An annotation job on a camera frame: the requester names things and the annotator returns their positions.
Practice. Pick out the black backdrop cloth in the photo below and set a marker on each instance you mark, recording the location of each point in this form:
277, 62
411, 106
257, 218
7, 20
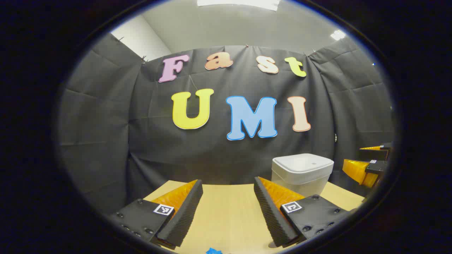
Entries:
106, 123

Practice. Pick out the blue paper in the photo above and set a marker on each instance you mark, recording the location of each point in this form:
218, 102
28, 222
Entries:
213, 251

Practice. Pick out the large ceiling light panel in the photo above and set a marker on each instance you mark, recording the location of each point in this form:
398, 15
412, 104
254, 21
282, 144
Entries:
240, 3

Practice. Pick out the small ceiling light panel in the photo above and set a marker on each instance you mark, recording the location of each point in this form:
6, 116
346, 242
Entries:
338, 35

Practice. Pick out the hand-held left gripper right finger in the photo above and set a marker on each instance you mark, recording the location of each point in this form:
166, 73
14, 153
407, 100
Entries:
272, 218

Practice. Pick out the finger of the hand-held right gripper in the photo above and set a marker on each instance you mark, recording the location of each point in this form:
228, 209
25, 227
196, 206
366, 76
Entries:
355, 169
374, 154

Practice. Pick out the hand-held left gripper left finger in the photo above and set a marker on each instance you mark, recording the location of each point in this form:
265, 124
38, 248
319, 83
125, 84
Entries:
185, 215

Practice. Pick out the wooden desktop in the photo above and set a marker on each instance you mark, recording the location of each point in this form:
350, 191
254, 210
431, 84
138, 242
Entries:
229, 211

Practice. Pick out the white desktop garbage bin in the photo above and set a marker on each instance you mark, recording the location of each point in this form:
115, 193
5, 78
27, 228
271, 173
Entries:
300, 173

